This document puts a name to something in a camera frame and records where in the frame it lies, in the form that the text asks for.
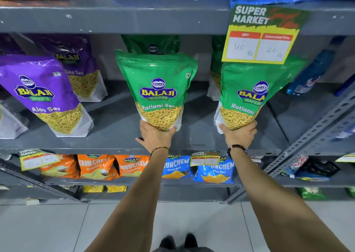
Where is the purple snack bag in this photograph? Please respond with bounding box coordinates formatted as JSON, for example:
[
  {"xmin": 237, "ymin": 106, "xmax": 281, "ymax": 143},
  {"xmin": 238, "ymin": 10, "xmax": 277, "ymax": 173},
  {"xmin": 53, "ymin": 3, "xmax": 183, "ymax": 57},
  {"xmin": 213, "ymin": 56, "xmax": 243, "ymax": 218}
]
[
  {"xmin": 29, "ymin": 34, "xmax": 108, "ymax": 102},
  {"xmin": 0, "ymin": 54, "xmax": 94, "ymax": 138}
]

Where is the person's right forearm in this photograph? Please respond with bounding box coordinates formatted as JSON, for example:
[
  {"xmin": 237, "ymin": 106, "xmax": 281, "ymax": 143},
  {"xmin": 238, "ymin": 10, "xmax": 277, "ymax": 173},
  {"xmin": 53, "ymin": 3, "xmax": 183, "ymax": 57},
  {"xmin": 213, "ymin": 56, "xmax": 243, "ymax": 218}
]
[{"xmin": 229, "ymin": 148, "xmax": 350, "ymax": 252}]

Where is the grey perforated metal upright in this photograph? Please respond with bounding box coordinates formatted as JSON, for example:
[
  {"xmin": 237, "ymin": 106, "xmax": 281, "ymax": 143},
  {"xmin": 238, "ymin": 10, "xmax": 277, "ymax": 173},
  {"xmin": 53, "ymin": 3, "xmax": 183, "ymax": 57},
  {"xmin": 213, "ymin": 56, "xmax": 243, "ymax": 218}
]
[{"xmin": 226, "ymin": 88, "xmax": 355, "ymax": 205}]

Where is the person's left hand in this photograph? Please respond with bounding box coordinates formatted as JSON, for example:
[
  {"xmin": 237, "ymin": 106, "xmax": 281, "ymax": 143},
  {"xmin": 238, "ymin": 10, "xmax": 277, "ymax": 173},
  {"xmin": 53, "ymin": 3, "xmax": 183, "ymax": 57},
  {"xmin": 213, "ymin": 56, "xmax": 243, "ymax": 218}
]
[{"xmin": 135, "ymin": 119, "xmax": 177, "ymax": 153}]

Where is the person's right black shoe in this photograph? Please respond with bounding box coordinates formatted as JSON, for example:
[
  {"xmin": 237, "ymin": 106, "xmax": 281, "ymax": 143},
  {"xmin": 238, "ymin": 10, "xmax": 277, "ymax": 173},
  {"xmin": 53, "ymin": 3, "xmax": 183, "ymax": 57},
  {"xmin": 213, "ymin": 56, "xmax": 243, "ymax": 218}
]
[{"xmin": 184, "ymin": 233, "xmax": 198, "ymax": 248}]

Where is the blue plastic bottle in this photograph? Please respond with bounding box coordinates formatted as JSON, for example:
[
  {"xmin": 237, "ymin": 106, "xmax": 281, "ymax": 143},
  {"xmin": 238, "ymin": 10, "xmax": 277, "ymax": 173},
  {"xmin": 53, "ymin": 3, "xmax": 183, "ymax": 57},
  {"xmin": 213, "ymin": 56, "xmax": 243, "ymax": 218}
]
[{"xmin": 286, "ymin": 49, "xmax": 335, "ymax": 96}]

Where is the person's black shoe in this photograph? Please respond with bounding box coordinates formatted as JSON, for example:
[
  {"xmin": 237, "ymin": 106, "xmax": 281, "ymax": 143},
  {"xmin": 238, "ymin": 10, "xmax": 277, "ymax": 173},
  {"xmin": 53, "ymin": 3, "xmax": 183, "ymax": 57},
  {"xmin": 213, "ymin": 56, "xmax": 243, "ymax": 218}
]
[
  {"xmin": 159, "ymin": 235, "xmax": 176, "ymax": 250},
  {"xmin": 184, "ymin": 233, "xmax": 198, "ymax": 248}
]

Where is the person's left black shoe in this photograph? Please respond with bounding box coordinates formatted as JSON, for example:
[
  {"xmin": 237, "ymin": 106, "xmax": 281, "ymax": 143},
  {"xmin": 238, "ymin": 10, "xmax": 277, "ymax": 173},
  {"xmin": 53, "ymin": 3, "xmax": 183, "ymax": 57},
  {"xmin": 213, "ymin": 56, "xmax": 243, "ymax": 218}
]
[{"xmin": 159, "ymin": 235, "xmax": 176, "ymax": 250}]

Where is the blue chips packet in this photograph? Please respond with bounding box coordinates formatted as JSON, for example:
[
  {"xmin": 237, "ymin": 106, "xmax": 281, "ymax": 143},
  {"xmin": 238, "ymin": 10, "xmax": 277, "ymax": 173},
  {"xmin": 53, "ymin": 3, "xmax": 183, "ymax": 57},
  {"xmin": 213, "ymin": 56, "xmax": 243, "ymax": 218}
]
[
  {"xmin": 162, "ymin": 155, "xmax": 194, "ymax": 180},
  {"xmin": 192, "ymin": 156, "xmax": 236, "ymax": 184}
]

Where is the grey metal shelf rack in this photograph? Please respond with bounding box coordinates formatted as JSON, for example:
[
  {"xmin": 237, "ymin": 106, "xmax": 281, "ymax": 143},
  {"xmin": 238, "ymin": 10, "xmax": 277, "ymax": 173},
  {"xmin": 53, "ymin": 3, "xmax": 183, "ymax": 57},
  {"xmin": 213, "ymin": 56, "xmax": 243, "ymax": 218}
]
[{"xmin": 0, "ymin": 0, "xmax": 355, "ymax": 206}]

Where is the orange chips packet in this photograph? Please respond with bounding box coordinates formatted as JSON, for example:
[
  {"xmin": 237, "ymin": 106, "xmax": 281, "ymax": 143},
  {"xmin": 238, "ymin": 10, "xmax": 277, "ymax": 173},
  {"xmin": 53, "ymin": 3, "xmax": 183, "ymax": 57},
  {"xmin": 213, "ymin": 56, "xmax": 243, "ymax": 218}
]
[
  {"xmin": 40, "ymin": 155, "xmax": 80, "ymax": 179},
  {"xmin": 77, "ymin": 154, "xmax": 119, "ymax": 181},
  {"xmin": 114, "ymin": 155, "xmax": 150, "ymax": 177}
]

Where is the red white patterned packet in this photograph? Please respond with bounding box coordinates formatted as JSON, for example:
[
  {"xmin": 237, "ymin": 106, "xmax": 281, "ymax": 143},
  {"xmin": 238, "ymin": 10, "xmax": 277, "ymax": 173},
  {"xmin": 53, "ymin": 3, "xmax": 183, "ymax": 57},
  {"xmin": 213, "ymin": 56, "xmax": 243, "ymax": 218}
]
[{"xmin": 284, "ymin": 155, "xmax": 309, "ymax": 175}]

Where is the black snack packet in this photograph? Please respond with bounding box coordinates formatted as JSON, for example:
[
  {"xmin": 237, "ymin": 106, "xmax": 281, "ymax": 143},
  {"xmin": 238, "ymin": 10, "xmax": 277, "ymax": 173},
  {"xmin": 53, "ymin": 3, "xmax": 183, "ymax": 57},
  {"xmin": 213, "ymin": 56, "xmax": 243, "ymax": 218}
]
[{"xmin": 299, "ymin": 158, "xmax": 341, "ymax": 178}]

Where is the green snack bag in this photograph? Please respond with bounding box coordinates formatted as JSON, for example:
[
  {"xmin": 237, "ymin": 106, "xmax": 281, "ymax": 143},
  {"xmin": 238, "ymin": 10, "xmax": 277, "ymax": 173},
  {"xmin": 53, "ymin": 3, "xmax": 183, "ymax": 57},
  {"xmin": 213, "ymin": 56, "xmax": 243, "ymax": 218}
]
[
  {"xmin": 214, "ymin": 55, "xmax": 308, "ymax": 134},
  {"xmin": 115, "ymin": 49, "xmax": 198, "ymax": 132},
  {"xmin": 207, "ymin": 35, "xmax": 226, "ymax": 102},
  {"xmin": 121, "ymin": 35, "xmax": 181, "ymax": 55}
]

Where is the person's right hand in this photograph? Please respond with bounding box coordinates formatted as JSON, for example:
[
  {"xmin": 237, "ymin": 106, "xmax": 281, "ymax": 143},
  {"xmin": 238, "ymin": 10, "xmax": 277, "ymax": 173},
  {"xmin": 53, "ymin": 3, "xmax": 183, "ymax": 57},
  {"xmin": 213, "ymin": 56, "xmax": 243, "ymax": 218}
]
[{"xmin": 219, "ymin": 121, "xmax": 258, "ymax": 150}]

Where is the thin golden wrist bangle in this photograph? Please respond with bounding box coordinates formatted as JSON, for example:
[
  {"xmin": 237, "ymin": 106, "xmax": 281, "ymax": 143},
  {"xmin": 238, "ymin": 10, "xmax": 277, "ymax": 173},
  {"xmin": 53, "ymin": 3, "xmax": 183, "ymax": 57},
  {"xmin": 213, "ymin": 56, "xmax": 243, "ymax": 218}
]
[{"xmin": 150, "ymin": 146, "xmax": 170, "ymax": 155}]

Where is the black bead bracelet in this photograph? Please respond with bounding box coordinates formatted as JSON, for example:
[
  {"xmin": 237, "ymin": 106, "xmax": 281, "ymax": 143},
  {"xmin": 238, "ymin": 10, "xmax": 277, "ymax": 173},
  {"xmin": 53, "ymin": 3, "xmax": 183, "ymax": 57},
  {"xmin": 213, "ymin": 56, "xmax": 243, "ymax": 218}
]
[{"xmin": 227, "ymin": 144, "xmax": 248, "ymax": 160}]

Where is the small yellow green price tag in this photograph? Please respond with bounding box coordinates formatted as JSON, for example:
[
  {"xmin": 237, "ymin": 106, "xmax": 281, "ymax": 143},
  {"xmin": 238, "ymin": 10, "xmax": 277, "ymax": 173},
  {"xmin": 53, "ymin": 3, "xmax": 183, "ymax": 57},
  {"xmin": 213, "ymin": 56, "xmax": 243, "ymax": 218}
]
[
  {"xmin": 18, "ymin": 149, "xmax": 61, "ymax": 171},
  {"xmin": 190, "ymin": 151, "xmax": 221, "ymax": 167},
  {"xmin": 335, "ymin": 154, "xmax": 355, "ymax": 163}
]

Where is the person's left forearm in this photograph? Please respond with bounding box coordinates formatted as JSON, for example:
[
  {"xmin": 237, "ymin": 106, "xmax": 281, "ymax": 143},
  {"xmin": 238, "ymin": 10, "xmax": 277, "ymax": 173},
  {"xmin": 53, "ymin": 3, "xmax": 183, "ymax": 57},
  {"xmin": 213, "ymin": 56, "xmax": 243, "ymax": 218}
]
[{"xmin": 84, "ymin": 149, "xmax": 170, "ymax": 252}]

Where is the snack bag with white base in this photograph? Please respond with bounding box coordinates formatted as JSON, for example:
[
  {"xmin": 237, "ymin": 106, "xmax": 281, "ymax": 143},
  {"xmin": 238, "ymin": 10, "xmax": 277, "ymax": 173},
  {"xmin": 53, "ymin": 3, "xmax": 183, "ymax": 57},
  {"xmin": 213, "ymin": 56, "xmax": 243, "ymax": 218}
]
[{"xmin": 0, "ymin": 103, "xmax": 29, "ymax": 139}]

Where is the large yellow green price sign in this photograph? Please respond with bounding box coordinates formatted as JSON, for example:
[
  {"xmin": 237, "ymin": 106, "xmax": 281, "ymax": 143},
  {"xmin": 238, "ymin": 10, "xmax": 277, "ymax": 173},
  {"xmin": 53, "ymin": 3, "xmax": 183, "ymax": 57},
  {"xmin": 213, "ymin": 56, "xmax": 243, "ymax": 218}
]
[{"xmin": 221, "ymin": 4, "xmax": 311, "ymax": 65}]

